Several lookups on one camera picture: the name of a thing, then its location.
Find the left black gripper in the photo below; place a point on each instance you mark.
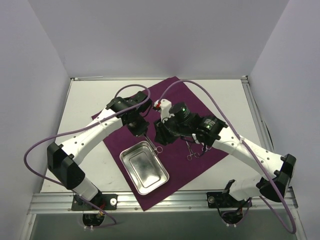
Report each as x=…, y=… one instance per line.
x=139, y=128

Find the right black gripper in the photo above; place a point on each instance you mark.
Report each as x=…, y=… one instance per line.
x=162, y=135

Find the steel instrument tray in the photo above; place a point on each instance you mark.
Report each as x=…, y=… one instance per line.
x=144, y=168

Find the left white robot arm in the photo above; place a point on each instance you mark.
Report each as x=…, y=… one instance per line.
x=63, y=159

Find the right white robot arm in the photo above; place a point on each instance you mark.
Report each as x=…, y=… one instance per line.
x=275, y=171

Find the front aluminium rail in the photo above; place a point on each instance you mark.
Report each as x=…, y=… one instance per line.
x=61, y=203

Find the aluminium rail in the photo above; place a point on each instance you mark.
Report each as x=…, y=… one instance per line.
x=61, y=203
x=263, y=147

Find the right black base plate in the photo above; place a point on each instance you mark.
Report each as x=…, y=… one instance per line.
x=218, y=199

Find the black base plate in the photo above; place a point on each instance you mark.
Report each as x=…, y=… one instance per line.
x=218, y=199
x=110, y=201

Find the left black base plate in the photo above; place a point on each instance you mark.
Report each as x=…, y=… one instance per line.
x=110, y=201

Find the right aluminium rail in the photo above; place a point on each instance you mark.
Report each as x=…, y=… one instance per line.
x=263, y=147

